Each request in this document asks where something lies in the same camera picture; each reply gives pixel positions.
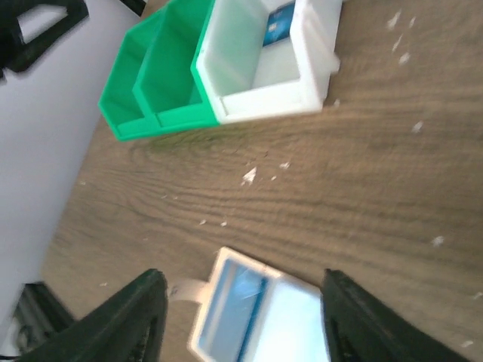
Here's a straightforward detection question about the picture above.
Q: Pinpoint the middle green bin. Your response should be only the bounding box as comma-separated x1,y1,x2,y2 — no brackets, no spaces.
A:
133,1,219,136

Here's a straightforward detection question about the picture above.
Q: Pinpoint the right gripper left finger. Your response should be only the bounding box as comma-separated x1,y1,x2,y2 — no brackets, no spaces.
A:
17,268,168,361

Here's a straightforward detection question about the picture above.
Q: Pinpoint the pink leather card holder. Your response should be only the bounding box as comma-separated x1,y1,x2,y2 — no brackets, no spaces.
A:
168,247,331,361

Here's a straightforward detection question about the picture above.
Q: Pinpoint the left green bin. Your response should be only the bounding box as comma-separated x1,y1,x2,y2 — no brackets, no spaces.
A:
98,9,165,141

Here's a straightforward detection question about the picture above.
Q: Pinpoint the black aluminium frame rail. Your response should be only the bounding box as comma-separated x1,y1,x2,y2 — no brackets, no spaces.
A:
1,281,75,361

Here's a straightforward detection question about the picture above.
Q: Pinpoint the white bin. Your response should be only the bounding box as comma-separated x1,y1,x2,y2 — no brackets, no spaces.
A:
195,1,343,124

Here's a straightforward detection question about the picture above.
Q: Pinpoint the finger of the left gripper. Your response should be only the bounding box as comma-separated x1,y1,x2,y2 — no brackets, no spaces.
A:
1,0,89,79

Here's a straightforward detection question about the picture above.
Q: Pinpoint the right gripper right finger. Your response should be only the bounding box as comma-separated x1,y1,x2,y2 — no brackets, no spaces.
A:
321,268,468,362

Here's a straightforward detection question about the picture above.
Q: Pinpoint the blue card in bin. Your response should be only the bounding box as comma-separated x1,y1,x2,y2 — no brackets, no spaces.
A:
263,2,295,47

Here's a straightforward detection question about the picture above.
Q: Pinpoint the green bin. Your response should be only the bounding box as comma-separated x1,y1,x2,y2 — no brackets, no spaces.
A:
133,1,219,136
98,9,165,141

